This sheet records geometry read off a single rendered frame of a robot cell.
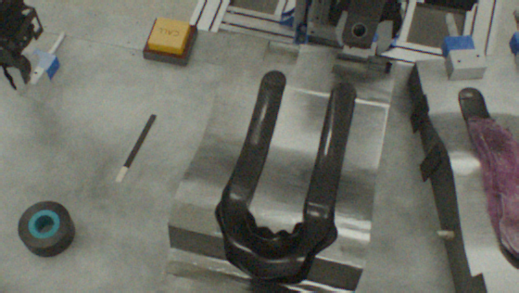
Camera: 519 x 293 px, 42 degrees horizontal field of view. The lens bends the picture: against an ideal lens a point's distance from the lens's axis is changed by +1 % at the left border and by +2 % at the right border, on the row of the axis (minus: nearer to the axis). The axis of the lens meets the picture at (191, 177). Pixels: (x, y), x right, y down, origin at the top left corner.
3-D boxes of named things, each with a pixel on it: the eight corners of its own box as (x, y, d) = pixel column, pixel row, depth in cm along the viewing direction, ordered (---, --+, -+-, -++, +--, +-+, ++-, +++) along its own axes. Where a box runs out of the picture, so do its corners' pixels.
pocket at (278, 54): (268, 53, 111) (269, 38, 107) (299, 58, 110) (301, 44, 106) (261, 74, 109) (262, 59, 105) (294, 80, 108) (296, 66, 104)
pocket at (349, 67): (333, 64, 109) (335, 49, 105) (365, 70, 108) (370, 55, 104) (327, 86, 107) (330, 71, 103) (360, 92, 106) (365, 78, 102)
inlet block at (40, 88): (55, 40, 122) (47, 19, 117) (79, 48, 121) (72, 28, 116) (18, 95, 117) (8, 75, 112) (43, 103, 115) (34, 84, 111)
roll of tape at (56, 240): (52, 267, 100) (45, 258, 97) (13, 239, 103) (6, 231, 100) (85, 226, 103) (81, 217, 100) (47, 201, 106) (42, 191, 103)
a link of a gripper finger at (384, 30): (402, 33, 112) (400, -8, 105) (394, 60, 110) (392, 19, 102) (383, 32, 114) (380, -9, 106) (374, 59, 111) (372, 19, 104)
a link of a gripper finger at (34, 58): (52, 76, 114) (37, 40, 106) (34, 102, 111) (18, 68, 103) (36, 70, 115) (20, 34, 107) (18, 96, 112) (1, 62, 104)
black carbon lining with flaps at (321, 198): (261, 76, 107) (264, 36, 98) (363, 94, 104) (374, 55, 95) (205, 273, 91) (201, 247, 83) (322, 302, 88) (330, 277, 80)
